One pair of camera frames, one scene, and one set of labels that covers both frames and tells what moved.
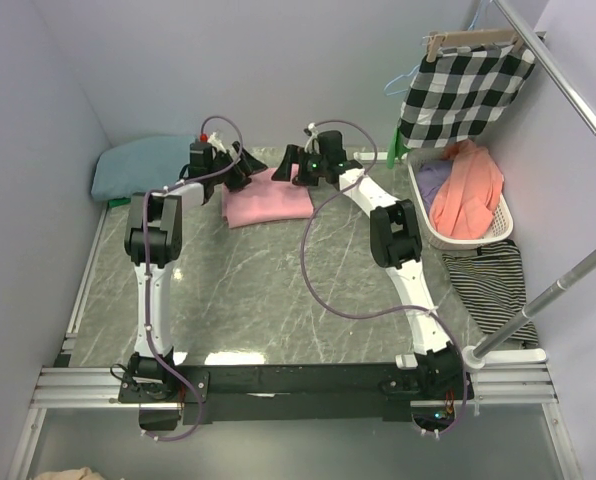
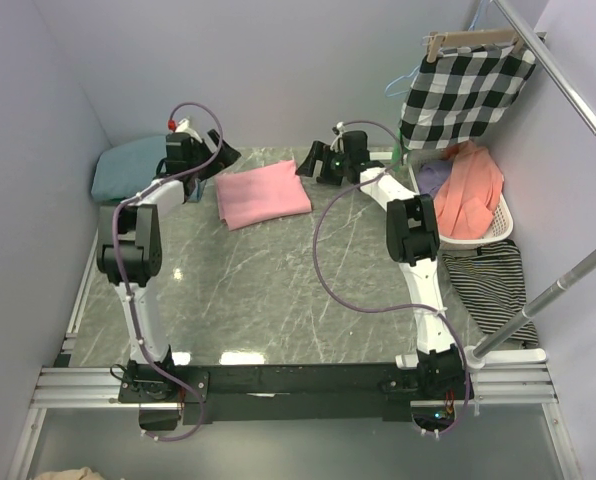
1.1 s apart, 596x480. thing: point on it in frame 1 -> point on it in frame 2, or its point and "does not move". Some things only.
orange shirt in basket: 464,199 does not move
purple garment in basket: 430,174 does not move
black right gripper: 295,154 -> 316,153
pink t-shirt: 266,199 does not move
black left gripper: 242,171 -> 224,158
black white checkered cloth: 456,95 does not move
